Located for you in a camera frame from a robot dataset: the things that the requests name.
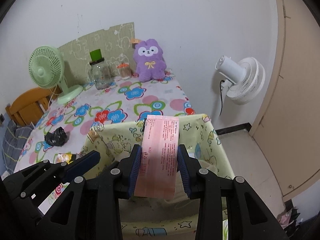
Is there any yellow cartoon snack packet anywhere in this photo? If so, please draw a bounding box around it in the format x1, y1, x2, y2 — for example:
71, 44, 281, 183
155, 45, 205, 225
53, 152, 77, 164

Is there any black plastic bag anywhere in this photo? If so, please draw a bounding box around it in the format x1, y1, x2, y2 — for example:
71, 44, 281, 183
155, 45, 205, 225
44, 127, 68, 147

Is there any pink packet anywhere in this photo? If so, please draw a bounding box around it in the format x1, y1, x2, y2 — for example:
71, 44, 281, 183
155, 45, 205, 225
134, 115, 179, 199

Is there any yellow cartoon storage box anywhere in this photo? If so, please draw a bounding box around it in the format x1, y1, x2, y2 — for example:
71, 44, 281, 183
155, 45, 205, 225
80, 114, 234, 237

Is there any grey plaid pillow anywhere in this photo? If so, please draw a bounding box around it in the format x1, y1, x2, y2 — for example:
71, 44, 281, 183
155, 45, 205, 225
1, 120, 34, 174

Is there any floral tablecloth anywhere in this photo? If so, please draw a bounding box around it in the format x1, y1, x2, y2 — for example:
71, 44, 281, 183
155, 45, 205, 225
15, 70, 195, 171

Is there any beige door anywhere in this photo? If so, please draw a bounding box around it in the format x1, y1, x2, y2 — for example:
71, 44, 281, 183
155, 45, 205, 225
251, 0, 319, 201

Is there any green desk fan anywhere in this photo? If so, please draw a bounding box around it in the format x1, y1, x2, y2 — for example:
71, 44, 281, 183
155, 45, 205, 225
28, 46, 83, 105

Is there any glass mason jar mug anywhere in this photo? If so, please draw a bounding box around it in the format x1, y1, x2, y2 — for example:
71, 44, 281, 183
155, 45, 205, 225
89, 49, 111, 90

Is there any white standing fan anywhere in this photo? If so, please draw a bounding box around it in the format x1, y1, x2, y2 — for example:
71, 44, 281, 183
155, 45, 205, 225
215, 55, 266, 105

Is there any cotton swab container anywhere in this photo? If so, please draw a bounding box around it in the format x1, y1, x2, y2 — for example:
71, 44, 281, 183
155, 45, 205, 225
117, 62, 132, 79

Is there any purple plush bunny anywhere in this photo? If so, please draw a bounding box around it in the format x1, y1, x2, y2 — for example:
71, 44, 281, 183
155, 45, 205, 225
133, 39, 167, 82

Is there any green patterned foam board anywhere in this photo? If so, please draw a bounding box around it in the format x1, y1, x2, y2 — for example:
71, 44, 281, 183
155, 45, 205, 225
59, 22, 136, 87

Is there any wall power socket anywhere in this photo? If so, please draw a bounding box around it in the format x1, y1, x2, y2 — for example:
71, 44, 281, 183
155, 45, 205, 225
0, 114, 5, 124

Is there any green fan white cable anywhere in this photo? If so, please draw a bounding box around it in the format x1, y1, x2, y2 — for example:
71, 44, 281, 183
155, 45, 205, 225
47, 86, 60, 107

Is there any white fan black cable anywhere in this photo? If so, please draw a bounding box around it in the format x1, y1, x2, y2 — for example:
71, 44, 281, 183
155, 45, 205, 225
218, 79, 227, 117

